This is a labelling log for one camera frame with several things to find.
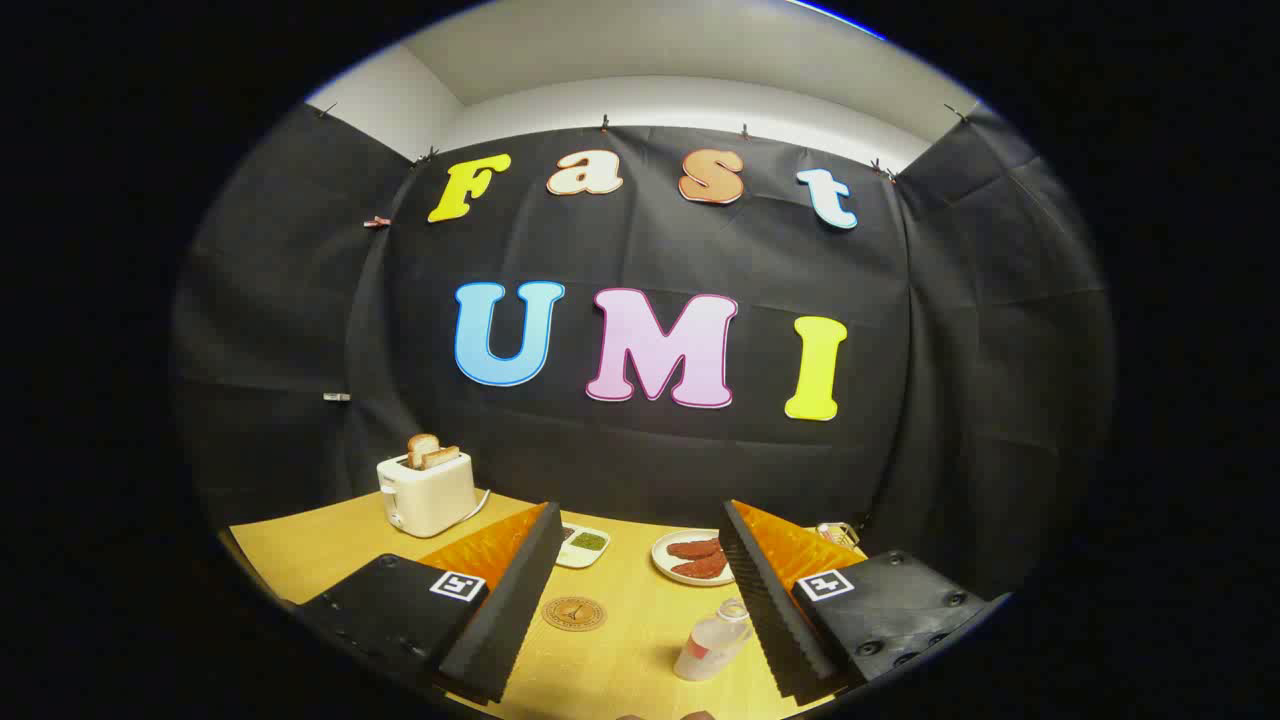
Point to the white divided dish of grains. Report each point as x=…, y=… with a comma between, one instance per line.
x=585, y=545

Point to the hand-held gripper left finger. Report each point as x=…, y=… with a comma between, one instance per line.
x=505, y=610

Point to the toast bread slice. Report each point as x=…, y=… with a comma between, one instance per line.
x=420, y=447
x=442, y=457

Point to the small clear glass holder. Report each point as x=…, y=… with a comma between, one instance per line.
x=838, y=534

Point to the red sausage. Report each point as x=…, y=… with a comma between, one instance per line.
x=693, y=548
x=702, y=568

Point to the cream toaster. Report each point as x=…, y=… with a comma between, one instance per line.
x=430, y=495

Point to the clear plastic juice bottle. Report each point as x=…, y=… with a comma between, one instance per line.
x=705, y=645

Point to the white plate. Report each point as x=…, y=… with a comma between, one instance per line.
x=665, y=565

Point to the wooden table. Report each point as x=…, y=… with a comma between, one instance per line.
x=300, y=540

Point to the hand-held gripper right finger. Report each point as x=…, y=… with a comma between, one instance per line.
x=770, y=610

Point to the round wooden coaster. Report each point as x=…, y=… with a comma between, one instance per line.
x=574, y=613

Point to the black backdrop cloth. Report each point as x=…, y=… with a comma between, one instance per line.
x=650, y=470

